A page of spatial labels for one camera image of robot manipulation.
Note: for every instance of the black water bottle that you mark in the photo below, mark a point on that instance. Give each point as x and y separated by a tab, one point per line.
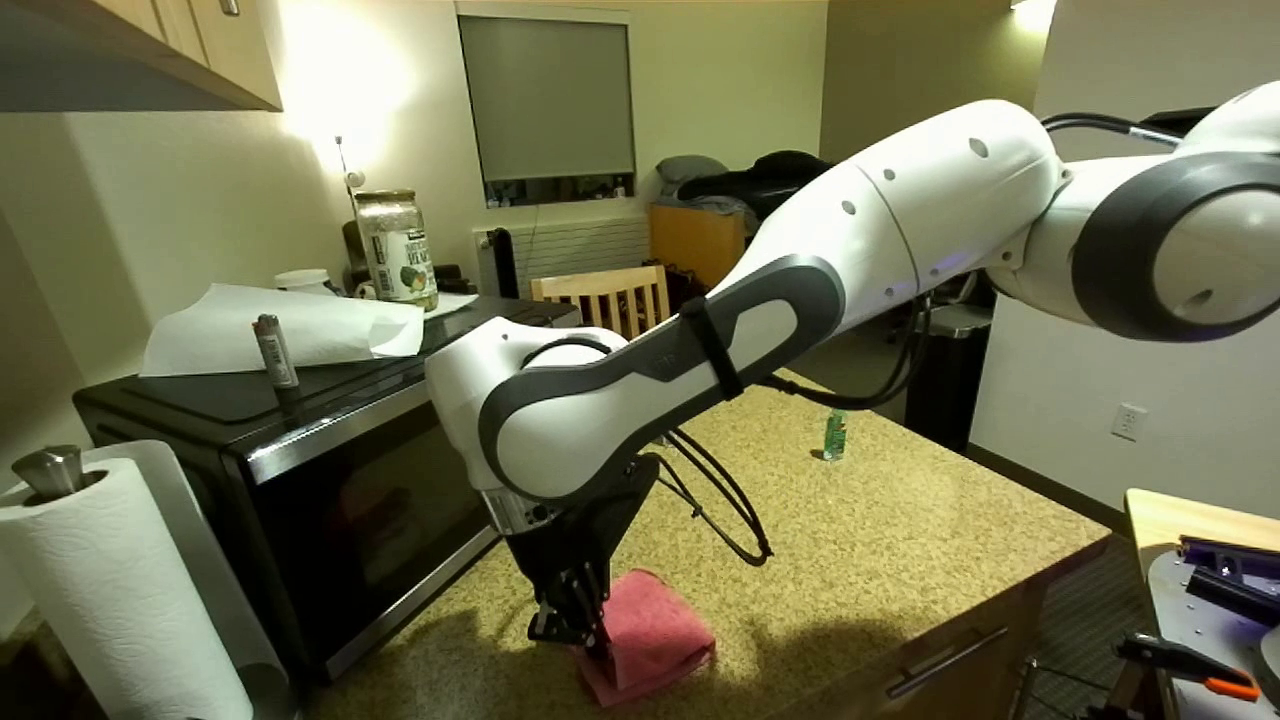
501	264

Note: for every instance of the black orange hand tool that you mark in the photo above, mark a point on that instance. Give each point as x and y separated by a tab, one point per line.
1175	657

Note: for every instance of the white paper sheet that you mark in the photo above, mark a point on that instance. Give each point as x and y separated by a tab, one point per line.
215	333

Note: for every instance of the white baseboard heater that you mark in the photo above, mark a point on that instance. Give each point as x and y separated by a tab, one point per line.
575	244

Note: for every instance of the white paper towel roll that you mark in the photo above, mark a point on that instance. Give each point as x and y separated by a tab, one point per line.
107	600

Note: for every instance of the wooden slatted chair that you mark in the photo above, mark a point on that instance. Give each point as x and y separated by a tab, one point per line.
600	294

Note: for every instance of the pink towel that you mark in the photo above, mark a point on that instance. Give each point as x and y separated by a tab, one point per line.
653	642

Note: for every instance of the gray bag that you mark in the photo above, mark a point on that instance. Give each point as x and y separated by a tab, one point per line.
685	174

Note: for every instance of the gray cylindrical tube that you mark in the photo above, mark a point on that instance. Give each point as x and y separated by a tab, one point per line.
273	355

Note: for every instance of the metal paper towel holder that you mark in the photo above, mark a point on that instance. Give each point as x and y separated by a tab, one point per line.
51	475

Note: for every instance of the white bowl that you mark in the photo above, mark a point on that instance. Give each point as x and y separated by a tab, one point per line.
301	283

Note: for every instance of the white wall outlet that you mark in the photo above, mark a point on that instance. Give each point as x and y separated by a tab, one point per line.
1130	420

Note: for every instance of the window with gray blind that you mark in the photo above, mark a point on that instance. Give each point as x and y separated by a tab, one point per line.
544	101

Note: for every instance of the wooden drawer unit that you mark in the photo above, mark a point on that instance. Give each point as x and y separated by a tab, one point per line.
694	241

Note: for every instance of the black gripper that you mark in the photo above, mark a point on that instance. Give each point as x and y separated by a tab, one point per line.
584	541

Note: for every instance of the brown wooden door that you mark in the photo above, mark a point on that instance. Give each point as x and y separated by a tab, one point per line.
904	55

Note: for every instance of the green hand sanitizer bottle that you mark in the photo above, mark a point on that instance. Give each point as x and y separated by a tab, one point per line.
837	438

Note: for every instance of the black bin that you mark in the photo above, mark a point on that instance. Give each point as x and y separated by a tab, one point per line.
953	385

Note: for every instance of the black clamp tool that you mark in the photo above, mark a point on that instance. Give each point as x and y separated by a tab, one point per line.
1235	585

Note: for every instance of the black bag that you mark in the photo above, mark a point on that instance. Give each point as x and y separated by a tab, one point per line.
765	174

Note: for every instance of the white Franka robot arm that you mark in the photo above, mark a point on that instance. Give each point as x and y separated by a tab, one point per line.
904	225

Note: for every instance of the wooden base cabinet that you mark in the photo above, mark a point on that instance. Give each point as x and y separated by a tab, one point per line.
984	627

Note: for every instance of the black microwave oven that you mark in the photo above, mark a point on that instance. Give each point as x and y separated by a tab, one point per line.
333	506

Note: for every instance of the wooden upper cabinets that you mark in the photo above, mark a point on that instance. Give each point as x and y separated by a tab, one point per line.
202	34

